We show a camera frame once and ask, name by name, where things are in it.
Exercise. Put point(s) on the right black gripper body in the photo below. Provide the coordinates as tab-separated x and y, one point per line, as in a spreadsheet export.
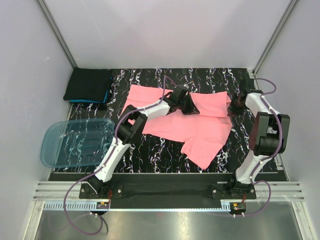
239	104

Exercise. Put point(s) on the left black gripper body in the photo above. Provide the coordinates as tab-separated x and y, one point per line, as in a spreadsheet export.
179	105

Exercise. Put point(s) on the pink t shirt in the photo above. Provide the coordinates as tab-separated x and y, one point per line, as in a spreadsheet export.
202	134

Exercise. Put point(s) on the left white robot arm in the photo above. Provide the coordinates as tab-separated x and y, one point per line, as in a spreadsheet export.
129	129

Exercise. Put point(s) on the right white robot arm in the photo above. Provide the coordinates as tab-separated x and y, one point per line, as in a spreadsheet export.
268	136

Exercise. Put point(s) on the folded black t shirt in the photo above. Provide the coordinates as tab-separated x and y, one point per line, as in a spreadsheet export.
82	78

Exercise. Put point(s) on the folded blue t shirt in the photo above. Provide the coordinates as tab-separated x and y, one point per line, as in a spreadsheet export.
92	94

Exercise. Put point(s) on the blue plastic bin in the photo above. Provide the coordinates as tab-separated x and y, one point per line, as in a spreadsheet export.
77	143

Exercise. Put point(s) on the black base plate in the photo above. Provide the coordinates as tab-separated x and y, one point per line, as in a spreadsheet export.
217	186

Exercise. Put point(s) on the aluminium frame rail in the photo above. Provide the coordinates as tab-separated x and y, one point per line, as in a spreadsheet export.
59	195

